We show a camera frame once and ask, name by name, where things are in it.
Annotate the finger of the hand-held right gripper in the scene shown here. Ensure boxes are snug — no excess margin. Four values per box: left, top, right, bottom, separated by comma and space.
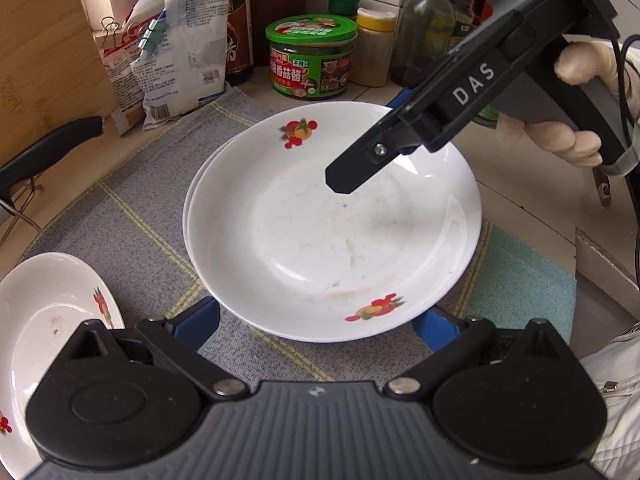
325, 109, 427, 196
385, 86, 420, 112

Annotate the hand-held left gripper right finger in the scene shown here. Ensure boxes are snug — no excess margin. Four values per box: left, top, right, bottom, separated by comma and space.
384, 306, 571, 403

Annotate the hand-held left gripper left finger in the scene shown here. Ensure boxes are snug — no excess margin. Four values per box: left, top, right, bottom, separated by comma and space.
67, 297, 251, 403

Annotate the white plate with red print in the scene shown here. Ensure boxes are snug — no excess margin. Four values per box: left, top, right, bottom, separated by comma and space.
182, 132, 281, 333
0, 252, 126, 480
186, 101, 483, 343

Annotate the person's right hand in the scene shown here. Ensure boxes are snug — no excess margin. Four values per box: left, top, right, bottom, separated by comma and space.
497, 41, 640, 169

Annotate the yellow-lidded spice jar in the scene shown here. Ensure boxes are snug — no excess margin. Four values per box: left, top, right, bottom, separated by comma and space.
352, 8, 397, 87

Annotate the red-capped glass bottle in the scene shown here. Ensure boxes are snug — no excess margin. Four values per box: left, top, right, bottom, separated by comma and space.
390, 0, 457, 86

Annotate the green-lidded sauce jar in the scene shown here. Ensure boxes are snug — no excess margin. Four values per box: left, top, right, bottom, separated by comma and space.
265, 14, 358, 100

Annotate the grey and teal checked towel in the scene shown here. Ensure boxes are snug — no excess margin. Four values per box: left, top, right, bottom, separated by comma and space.
20, 87, 578, 383

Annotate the dark soy sauce bottle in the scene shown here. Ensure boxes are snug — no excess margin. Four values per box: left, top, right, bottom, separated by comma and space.
202, 0, 254, 86

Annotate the person's white jacket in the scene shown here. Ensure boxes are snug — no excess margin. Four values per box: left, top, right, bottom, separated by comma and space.
580, 320, 640, 480

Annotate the white printed plastic bag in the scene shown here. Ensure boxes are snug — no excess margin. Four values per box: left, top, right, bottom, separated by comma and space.
131, 0, 233, 131

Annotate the teal binder clip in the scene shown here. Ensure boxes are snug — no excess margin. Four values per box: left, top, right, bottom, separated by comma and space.
140, 17, 171, 54

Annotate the red and white bag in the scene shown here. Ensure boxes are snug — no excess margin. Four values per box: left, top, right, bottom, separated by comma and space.
97, 7, 166, 136

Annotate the bamboo cutting board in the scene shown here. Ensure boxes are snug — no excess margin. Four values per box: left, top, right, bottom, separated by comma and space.
0, 0, 118, 161

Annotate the black cable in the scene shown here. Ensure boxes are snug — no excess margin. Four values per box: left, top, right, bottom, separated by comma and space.
612, 35, 640, 281

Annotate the metal wire rack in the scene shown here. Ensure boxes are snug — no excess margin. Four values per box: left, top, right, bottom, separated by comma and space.
0, 175, 45, 233

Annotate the black-handled kitchen knife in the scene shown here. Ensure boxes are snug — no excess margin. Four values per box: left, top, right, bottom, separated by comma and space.
0, 116, 103, 191

